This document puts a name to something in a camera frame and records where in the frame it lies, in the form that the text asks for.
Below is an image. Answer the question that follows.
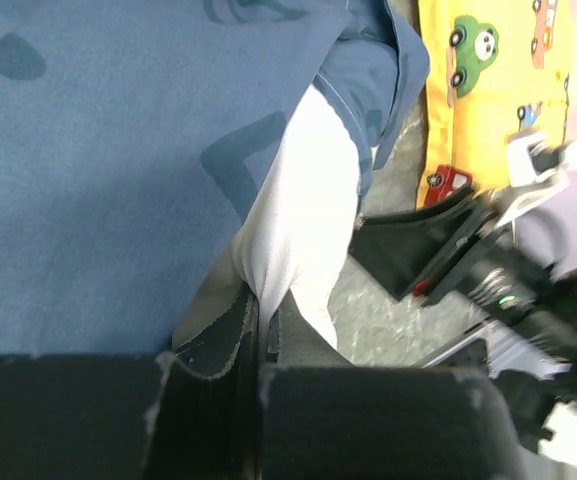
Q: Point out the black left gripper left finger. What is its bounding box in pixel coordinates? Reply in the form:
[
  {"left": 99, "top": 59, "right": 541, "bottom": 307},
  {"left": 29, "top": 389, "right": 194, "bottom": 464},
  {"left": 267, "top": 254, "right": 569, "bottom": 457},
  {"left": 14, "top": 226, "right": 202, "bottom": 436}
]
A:
[{"left": 0, "top": 290, "right": 258, "bottom": 479}]

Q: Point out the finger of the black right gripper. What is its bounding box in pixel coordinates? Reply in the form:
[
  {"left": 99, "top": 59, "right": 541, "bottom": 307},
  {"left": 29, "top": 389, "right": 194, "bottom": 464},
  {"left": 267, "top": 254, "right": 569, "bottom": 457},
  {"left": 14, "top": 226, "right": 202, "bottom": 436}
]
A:
[{"left": 350, "top": 187, "right": 481, "bottom": 300}]

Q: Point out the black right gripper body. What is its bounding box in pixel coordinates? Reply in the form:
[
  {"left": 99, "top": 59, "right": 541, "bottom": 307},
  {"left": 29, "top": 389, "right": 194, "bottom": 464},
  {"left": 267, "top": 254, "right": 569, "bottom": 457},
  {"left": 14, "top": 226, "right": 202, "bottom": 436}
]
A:
[{"left": 417, "top": 211, "right": 577, "bottom": 360}]

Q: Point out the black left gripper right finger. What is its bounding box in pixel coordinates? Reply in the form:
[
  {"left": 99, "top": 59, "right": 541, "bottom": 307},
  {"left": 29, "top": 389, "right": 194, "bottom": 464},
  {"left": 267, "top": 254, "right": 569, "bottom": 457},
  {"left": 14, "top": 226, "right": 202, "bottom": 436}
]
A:
[{"left": 260, "top": 297, "right": 526, "bottom": 479}]

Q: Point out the white pillow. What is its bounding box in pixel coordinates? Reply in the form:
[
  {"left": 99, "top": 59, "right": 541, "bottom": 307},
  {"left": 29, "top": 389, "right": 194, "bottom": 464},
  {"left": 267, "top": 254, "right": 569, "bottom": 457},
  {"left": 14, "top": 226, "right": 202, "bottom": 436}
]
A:
[{"left": 172, "top": 87, "right": 359, "bottom": 347}]

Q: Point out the blue cartoon print pillowcase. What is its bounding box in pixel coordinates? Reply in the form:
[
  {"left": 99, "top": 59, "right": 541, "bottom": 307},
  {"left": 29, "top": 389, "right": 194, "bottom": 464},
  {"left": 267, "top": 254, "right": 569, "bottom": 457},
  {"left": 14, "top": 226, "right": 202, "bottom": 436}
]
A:
[{"left": 0, "top": 1, "right": 429, "bottom": 354}]

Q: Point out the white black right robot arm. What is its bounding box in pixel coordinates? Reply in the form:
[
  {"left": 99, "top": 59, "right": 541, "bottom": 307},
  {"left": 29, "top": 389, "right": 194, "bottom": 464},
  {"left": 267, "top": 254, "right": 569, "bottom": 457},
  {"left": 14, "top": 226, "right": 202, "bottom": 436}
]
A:
[{"left": 350, "top": 188, "right": 577, "bottom": 467}]

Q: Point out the yellow car print pillow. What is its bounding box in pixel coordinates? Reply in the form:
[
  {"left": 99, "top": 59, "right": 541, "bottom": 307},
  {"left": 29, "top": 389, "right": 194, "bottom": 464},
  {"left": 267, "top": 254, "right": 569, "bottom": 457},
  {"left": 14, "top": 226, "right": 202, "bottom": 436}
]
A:
[{"left": 416, "top": 0, "right": 573, "bottom": 208}]

